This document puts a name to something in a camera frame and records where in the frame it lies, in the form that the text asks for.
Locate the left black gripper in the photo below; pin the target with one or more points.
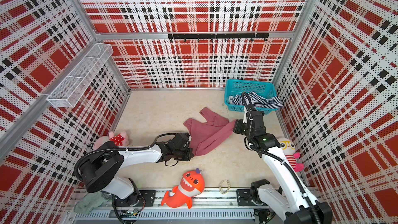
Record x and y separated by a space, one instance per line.
189 154

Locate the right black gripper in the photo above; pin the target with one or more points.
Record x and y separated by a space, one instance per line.
239 123

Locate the maroon tank top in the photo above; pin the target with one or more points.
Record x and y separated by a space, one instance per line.
206 136

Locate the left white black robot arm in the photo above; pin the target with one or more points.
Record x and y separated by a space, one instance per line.
99 169

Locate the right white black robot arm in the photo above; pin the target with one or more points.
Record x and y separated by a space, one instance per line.
296 204

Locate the striped black white tank top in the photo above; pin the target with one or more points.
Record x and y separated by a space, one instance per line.
273 103

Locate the red shark plush toy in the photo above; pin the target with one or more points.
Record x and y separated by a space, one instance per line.
191 185

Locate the white plush toy yellow glasses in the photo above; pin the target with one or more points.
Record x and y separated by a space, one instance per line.
290 153

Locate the teal plastic basket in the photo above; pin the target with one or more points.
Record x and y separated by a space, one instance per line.
243 87

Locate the pink plush toy red dress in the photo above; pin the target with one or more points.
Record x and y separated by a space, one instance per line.
120 139

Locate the green cloth rag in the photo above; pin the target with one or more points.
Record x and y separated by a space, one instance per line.
90 202

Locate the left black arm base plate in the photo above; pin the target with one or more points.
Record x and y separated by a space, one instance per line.
143 198

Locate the aluminium front rail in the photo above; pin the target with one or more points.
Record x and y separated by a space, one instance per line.
209 207

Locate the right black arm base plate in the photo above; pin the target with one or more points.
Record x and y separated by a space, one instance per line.
248 197

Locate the black wall hook rail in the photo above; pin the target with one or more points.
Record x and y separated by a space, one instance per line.
250 36

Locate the white wire mesh shelf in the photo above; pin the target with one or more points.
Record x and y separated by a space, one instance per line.
70 90

